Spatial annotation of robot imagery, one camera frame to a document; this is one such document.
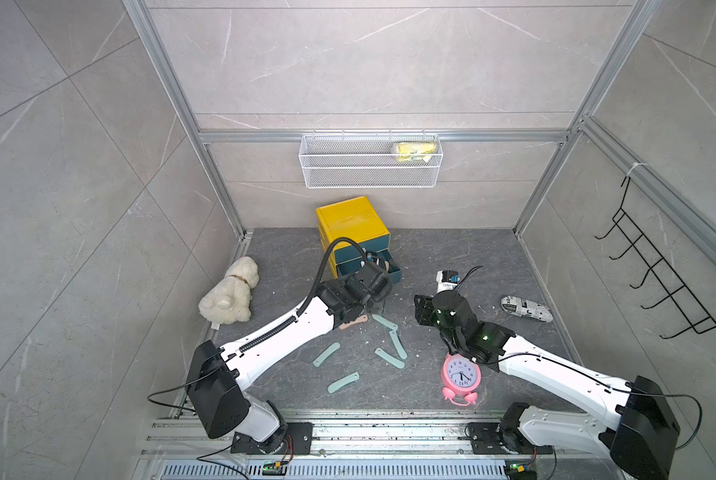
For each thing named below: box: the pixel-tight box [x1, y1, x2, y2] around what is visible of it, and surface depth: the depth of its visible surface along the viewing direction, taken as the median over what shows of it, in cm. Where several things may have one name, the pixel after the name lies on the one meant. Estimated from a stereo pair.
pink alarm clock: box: [441, 352, 482, 406], surface depth 81 cm
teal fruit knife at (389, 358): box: [374, 347, 405, 369], surface depth 88 cm
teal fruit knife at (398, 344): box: [389, 330, 408, 359], surface depth 91 cm
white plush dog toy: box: [198, 256, 260, 330], surface depth 94 cm
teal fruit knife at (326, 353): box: [312, 342, 341, 367], surface depth 90 cm
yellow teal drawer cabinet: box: [316, 196, 401, 284], surface depth 95 cm
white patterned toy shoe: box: [500, 296, 553, 323], surface depth 96 cm
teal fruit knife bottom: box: [327, 371, 360, 394], surface depth 84 cm
